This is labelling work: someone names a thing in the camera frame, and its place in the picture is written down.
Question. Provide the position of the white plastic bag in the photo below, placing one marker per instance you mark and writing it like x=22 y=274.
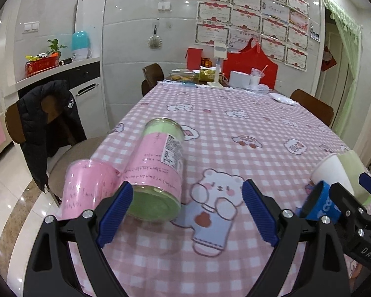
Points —
x=283 y=99

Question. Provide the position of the red diamond door sign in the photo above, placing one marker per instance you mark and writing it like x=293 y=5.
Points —
x=328 y=61

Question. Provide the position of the potted green plant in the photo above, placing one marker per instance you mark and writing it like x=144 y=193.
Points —
x=55 y=47

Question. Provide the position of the pink green labelled jar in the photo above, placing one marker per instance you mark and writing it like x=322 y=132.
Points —
x=155 y=170

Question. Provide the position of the white box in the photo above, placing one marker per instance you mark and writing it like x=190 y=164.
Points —
x=239 y=80

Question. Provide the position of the black blue CoolTowel can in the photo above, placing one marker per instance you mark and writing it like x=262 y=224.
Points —
x=319 y=204

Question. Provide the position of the pink plastic cup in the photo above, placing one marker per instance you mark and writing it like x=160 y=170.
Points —
x=87 y=182

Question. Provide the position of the white door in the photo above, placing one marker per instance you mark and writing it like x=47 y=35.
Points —
x=334 y=69

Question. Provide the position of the white desk lamp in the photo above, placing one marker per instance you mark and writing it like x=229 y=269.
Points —
x=220 y=54

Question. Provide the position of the black jacket on chair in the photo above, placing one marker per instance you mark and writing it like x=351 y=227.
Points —
x=43 y=138

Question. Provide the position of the right brown chair back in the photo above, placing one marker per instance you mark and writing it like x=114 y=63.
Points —
x=315 y=106

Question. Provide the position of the red fruit tray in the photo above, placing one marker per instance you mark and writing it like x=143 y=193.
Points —
x=35 y=64

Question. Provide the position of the pale green frosted cup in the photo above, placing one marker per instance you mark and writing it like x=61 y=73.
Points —
x=354 y=168

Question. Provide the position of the white paper cup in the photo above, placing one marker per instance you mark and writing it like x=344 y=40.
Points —
x=331 y=170

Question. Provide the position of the plastic cup with straw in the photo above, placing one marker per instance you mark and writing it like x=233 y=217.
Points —
x=255 y=76

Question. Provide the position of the left brown chair back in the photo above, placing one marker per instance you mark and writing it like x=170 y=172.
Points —
x=153 y=74

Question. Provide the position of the green lace door curtain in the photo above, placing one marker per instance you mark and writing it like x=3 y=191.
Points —
x=350 y=34

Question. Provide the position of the wall light switch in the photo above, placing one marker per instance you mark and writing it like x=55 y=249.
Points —
x=31 y=27

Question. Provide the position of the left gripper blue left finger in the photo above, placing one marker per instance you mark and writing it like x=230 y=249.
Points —
x=94 y=229

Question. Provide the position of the round brown stool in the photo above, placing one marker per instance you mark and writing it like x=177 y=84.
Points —
x=81 y=151

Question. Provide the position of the brown chair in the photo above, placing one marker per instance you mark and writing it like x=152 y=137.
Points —
x=153 y=74
x=315 y=106

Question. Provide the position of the hanging brush on wall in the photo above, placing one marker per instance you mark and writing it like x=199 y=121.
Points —
x=155 y=41

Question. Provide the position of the red gift bag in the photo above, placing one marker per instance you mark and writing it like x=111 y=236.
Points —
x=251 y=56

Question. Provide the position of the pink checkered tablecloth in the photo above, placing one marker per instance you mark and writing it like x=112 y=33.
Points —
x=214 y=248

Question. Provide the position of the teal white humidifier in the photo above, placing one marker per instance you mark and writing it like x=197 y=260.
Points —
x=80 y=45

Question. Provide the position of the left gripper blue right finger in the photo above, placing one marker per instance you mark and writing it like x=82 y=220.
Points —
x=282 y=229

